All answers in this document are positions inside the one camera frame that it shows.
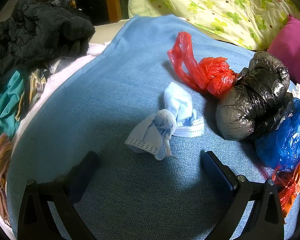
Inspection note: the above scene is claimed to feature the wooden cabinet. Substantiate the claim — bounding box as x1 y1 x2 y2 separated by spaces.
67 0 129 27

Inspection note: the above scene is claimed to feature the green clover print quilt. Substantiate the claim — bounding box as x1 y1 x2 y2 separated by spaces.
128 0 300 51

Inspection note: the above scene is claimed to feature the black puffer jacket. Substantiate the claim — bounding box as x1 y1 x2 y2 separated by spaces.
0 0 95 88

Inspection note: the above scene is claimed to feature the teal cloth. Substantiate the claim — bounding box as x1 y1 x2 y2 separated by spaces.
0 70 25 143

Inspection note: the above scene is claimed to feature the grey black plastic bag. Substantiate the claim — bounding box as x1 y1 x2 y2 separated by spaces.
216 51 295 141

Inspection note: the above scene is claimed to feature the orange red plastic bag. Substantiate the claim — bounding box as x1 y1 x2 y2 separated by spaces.
272 159 300 218

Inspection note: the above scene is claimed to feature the beige patterned cloth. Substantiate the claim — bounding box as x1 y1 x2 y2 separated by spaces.
15 69 50 120

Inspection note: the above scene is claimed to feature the magenta pillow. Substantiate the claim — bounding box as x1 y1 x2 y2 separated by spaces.
267 15 300 85

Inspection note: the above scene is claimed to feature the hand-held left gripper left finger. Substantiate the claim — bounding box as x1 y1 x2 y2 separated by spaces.
17 151 100 240

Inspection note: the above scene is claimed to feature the white tissue paper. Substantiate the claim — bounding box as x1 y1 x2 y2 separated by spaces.
289 82 300 99

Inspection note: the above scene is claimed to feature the blue blanket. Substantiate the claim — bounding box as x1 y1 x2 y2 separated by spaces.
6 15 300 240

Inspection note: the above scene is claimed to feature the blue face mask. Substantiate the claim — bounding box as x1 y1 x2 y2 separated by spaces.
125 82 205 160

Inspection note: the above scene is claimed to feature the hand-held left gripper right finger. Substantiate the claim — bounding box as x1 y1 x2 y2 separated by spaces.
201 151 285 240

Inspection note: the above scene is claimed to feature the brown cloth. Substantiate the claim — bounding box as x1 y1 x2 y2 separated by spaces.
0 133 13 227

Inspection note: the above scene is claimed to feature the blue plastic bag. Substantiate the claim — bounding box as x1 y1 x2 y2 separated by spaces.
255 99 300 172

